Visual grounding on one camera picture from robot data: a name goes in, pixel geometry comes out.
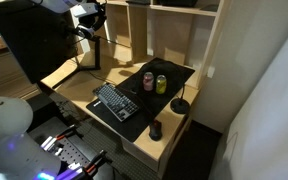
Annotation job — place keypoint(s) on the black desk mat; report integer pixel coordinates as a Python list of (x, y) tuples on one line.
[(131, 128)]

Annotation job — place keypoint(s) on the black silver headset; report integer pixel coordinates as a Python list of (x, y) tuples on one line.
[(89, 24)]

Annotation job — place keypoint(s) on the grey mechanical keyboard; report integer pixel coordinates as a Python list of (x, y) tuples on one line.
[(118, 103)]

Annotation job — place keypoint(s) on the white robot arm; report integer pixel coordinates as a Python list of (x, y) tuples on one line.
[(21, 158)]

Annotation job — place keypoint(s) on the flat black device on shelf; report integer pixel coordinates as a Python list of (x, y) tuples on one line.
[(139, 2)]

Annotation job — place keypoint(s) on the red black clamp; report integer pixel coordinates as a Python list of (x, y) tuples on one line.
[(90, 170), (71, 130)]

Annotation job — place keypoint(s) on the black monitor stand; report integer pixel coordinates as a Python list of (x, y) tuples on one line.
[(89, 62)]

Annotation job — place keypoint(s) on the pink soda can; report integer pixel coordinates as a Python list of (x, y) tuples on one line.
[(148, 81)]

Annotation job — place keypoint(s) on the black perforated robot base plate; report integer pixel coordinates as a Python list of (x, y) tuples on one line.
[(72, 151)]

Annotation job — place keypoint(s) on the yellow soda can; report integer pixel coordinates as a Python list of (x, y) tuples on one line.
[(161, 84)]

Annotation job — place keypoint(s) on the black red computer mouse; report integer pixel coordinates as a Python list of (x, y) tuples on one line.
[(155, 132)]

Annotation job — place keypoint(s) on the black curved monitor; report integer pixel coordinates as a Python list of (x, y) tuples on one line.
[(38, 38)]

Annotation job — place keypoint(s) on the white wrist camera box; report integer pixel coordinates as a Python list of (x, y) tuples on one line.
[(85, 9)]

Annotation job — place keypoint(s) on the light wooden shelf unit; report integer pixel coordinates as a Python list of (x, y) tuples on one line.
[(184, 35)]

